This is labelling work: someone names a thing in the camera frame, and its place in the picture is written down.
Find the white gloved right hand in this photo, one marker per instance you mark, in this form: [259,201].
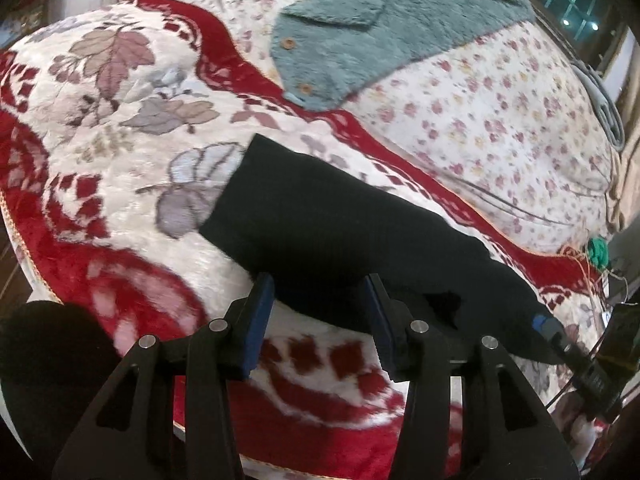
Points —
[581,435]

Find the red white floral blanket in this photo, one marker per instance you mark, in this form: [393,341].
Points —
[119,129]

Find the white floral bed sheet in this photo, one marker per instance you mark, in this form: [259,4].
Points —
[503,122]

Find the grey folded cloth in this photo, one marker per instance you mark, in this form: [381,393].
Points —
[602,104]

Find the teal fleece jacket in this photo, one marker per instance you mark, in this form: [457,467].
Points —
[326,50]

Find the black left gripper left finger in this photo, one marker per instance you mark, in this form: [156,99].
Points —
[164,412]

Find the beige curtain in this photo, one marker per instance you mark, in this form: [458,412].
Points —
[623,195]

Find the black pants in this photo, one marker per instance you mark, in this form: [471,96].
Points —
[319,232]

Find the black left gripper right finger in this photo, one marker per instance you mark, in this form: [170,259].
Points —
[473,392]

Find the green cloth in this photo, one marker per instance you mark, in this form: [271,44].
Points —
[597,253]

